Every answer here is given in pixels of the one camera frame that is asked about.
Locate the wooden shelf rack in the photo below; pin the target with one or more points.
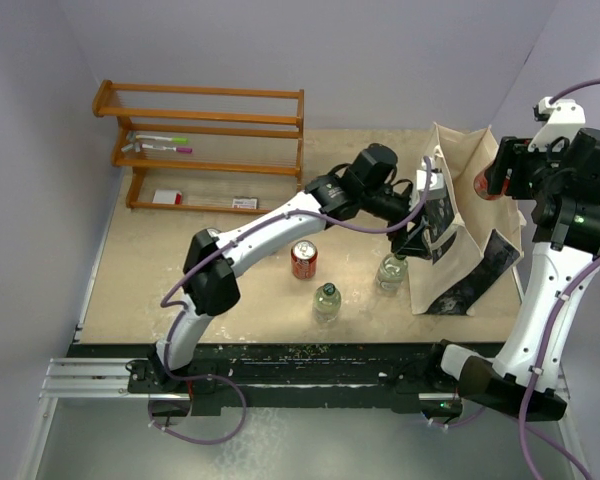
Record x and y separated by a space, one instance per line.
246 143

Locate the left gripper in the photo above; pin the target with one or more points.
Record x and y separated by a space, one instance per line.
413 241

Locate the red cola can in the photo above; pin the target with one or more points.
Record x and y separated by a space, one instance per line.
304 255
481 185

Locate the glass soda bottle front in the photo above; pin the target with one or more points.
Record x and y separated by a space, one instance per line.
326 303

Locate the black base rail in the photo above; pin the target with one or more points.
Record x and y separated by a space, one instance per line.
398 377

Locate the glass soda bottle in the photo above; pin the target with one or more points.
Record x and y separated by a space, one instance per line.
391 273
326 303

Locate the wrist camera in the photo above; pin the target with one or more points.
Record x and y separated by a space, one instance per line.
561 120
429 180

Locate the small printed box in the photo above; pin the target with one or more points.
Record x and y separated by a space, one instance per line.
245 203

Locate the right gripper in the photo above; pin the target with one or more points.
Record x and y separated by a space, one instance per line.
514 154

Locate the red white box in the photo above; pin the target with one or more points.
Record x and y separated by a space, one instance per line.
167 197

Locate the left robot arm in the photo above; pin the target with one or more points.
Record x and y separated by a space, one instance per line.
215 261

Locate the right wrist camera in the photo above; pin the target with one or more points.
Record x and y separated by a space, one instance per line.
561 120

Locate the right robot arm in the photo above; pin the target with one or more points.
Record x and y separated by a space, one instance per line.
563 180

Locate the canvas tote bag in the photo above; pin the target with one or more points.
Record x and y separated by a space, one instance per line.
476 241

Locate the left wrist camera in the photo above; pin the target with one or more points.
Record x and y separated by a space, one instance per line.
429 180

